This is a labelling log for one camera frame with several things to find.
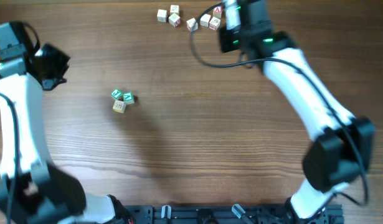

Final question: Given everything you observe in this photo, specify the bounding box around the white block far left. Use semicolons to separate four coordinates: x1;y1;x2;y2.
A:
157;9;168;22

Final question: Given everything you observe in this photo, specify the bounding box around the red A letter block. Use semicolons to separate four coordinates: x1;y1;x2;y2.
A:
212;6;222;19

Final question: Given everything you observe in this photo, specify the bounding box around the white block red edge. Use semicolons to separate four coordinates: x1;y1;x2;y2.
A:
186;17;198;32

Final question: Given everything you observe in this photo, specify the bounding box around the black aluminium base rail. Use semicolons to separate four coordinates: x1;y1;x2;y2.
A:
67;203;344;224

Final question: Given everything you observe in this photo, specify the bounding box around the red picture block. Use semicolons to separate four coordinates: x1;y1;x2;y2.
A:
209;17;221;30

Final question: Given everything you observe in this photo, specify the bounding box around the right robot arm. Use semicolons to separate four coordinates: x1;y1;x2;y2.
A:
220;1;375;221

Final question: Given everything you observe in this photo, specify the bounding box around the white block top row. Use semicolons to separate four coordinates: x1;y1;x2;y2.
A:
170;5;180;15

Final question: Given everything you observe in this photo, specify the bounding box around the green J letter block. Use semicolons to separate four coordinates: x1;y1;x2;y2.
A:
111;89;123;101

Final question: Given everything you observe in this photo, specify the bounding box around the red U letter block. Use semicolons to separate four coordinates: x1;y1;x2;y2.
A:
168;13;181;27

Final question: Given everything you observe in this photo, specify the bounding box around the green V letter block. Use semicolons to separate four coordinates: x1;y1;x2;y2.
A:
123;91;135;105

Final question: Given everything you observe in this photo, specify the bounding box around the yellow picture block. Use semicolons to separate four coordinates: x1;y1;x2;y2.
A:
113;100;126;113

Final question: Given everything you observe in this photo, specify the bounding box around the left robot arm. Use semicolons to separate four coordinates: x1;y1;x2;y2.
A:
0;21;135;223

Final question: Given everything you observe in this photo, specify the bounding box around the plain white wooden block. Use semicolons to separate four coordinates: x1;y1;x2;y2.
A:
200;14;211;27

